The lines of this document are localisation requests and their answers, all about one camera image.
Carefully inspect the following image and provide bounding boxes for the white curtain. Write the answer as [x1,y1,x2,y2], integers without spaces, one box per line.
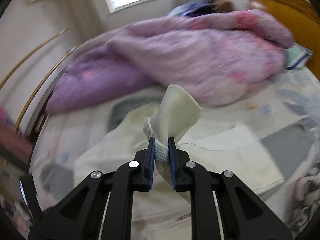
[64,0,104,41]

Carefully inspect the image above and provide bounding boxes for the wooden headboard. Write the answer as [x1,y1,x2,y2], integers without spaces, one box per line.
[247,0,320,78]

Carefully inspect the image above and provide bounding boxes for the teal folded cloth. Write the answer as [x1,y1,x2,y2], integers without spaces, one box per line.
[285,43,312,70]

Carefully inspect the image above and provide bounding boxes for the white floral bed sheet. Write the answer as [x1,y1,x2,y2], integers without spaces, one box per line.
[30,67,319,234]

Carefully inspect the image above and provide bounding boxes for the purple floral quilt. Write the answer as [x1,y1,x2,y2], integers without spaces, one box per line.
[46,10,294,114]

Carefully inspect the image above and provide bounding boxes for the grey hoodie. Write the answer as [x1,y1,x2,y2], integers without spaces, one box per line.
[33,96,161,200]

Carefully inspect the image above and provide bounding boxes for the white knit sweater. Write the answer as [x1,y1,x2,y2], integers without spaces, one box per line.
[75,83,286,221]

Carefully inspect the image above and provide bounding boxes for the blue folded clothes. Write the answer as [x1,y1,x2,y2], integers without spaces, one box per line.
[170,0,233,18]

